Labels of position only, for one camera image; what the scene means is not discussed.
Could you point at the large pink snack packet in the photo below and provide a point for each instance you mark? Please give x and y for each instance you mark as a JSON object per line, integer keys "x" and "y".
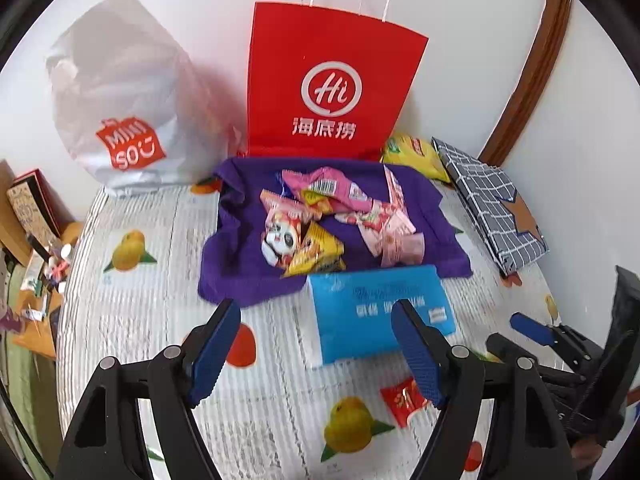
{"x": 335, "y": 187}

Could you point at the brown wooden door frame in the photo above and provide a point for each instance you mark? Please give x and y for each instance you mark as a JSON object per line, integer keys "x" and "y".
{"x": 530, "y": 75}

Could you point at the grey checked cloth bundle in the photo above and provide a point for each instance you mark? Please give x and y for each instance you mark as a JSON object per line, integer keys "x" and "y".
{"x": 495, "y": 210}

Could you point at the cluster of small cosmetics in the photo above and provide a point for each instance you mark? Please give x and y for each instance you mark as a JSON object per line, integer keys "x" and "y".
{"x": 52, "y": 265}

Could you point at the yellow snack packet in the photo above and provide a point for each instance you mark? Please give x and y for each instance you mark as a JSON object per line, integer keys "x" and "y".
{"x": 315, "y": 252}

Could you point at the pink panda snack packet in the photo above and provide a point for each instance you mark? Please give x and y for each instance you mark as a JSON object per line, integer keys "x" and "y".
{"x": 280, "y": 230}

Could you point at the red candy packet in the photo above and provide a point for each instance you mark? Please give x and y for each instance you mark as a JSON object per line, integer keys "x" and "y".
{"x": 404, "y": 402}

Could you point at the wooden headboard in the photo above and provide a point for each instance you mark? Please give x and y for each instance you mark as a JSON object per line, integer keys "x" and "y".
{"x": 10, "y": 210}

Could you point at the black phone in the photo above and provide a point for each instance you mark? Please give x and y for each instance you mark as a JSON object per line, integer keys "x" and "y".
{"x": 55, "y": 325}

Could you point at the purple towel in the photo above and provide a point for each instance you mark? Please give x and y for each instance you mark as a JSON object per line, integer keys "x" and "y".
{"x": 240, "y": 260}

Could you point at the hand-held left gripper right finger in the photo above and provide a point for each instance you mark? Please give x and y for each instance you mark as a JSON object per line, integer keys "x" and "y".
{"x": 417, "y": 355}

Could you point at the patterned book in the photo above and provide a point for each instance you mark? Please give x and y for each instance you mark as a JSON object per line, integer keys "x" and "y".
{"x": 35, "y": 205}

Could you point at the white plastic bag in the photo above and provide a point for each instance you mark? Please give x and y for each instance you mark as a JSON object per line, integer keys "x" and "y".
{"x": 125, "y": 110}

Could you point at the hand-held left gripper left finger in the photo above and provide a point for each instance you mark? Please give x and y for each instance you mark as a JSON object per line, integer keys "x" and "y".
{"x": 215, "y": 355}

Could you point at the wooden nightstand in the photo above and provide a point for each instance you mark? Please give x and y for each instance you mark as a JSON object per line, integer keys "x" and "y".
{"x": 37, "y": 330}

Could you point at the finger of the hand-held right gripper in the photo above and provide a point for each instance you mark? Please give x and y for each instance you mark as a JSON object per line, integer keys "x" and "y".
{"x": 502, "y": 346}
{"x": 532, "y": 332}

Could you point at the blue tissue pack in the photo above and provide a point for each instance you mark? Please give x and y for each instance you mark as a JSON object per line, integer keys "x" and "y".
{"x": 370, "y": 310}

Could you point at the light green bedding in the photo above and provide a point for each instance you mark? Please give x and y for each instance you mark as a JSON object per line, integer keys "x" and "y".
{"x": 25, "y": 390}

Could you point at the yellow snack bag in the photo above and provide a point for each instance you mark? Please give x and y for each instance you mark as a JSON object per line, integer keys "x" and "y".
{"x": 415, "y": 155}

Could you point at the red paper bag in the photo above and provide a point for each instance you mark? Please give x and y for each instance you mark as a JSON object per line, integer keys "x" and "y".
{"x": 330, "y": 70}

